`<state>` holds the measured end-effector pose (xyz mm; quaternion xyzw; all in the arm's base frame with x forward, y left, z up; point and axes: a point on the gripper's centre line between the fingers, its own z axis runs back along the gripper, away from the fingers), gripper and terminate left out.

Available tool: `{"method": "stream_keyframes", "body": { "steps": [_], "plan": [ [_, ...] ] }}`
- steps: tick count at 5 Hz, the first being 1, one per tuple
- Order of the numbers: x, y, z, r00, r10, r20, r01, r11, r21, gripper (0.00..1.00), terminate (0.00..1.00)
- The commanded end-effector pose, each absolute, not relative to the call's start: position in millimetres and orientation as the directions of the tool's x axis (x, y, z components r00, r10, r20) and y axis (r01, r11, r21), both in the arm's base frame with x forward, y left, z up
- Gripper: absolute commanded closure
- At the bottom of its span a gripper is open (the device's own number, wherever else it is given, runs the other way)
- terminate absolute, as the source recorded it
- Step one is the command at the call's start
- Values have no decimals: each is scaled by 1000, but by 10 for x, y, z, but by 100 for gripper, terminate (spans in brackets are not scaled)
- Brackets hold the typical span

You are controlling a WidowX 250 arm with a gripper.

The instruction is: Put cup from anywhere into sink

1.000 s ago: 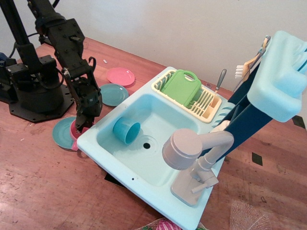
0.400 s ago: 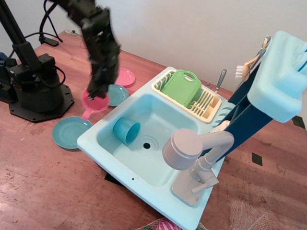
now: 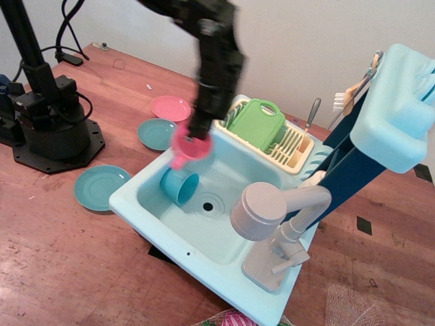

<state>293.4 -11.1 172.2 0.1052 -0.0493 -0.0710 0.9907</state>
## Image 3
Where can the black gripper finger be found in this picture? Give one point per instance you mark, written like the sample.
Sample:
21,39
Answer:
202,130
192,129

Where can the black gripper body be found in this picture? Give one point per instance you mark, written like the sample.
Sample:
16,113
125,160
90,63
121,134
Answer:
212,102

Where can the pink toy cup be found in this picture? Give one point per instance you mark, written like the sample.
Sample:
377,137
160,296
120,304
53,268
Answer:
188,149

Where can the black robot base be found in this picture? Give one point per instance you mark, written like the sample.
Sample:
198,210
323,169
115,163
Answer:
67,142

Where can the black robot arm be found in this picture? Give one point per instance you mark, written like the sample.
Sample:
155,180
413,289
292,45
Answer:
211,22

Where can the teal toy cup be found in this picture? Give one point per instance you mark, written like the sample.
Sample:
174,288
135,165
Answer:
179,185

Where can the light blue toy sink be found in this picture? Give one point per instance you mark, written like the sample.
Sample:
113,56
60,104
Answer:
198,236

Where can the teal saucer near sink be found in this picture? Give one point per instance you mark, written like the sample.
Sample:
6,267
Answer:
95,185

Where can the pink plate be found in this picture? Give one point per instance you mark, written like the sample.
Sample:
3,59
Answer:
171,108

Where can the teal plate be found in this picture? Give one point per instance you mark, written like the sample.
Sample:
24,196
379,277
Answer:
156,133

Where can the green cutting board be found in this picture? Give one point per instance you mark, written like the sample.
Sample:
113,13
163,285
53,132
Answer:
258,123

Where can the cream dish rack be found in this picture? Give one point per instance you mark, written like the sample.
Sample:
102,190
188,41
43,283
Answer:
289,150

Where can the grey toy faucet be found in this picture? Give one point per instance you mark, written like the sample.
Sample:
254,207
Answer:
275,220

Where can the white bristle brush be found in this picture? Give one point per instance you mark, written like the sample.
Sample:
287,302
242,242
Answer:
339,101

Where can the dark blue shelf posts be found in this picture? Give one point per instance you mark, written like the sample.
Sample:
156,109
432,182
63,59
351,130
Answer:
347,169

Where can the pink white mesh ball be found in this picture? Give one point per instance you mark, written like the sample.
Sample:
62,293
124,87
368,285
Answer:
236,319

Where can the white mesh net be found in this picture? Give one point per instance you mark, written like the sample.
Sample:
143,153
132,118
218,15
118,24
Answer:
344,306

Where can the grey handled utensil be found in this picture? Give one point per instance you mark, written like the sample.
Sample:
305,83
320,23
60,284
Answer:
313,111

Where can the black cable clamp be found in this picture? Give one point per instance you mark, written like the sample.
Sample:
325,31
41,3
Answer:
68,58

